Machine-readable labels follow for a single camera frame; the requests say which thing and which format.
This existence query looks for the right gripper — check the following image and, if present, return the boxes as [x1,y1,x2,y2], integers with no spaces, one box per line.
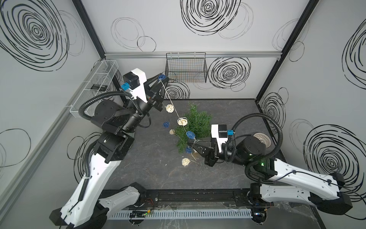
[189,133,248,168]

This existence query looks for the small green christmas tree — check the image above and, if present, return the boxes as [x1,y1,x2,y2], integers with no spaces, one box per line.
[175,103,212,154]

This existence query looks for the rattan ball string lights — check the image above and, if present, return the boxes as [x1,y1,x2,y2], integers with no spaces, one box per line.
[158,74,197,167]

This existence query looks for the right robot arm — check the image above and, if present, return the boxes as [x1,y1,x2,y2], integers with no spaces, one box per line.
[186,113,353,215]

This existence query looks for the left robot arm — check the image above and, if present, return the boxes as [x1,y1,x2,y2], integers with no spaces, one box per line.
[49,70,169,229]

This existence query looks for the small black object in shelf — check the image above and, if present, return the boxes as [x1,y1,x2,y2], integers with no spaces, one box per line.
[90,84,108,92]

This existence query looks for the white perforated cup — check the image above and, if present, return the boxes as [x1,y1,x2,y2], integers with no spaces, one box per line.
[253,133,272,148]

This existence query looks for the mint green toaster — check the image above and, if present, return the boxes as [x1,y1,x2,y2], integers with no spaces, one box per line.
[102,131,115,144]

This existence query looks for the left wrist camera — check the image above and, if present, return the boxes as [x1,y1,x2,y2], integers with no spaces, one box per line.
[121,68,147,103]

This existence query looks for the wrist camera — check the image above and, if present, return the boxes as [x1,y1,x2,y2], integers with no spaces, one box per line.
[121,68,147,103]
[211,124,234,153]

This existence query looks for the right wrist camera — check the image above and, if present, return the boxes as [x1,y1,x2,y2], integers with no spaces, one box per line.
[211,124,234,153]

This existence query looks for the black wire basket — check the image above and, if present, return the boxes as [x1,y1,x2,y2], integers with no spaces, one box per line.
[165,52,208,83]

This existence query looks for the white mesh wall shelf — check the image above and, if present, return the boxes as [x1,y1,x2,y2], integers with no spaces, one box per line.
[70,60,118,118]

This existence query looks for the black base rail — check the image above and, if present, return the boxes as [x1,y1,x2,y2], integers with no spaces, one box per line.
[117,188,275,210]

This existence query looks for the grey slotted cable duct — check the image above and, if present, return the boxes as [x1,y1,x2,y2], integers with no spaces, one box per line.
[109,209,253,220]

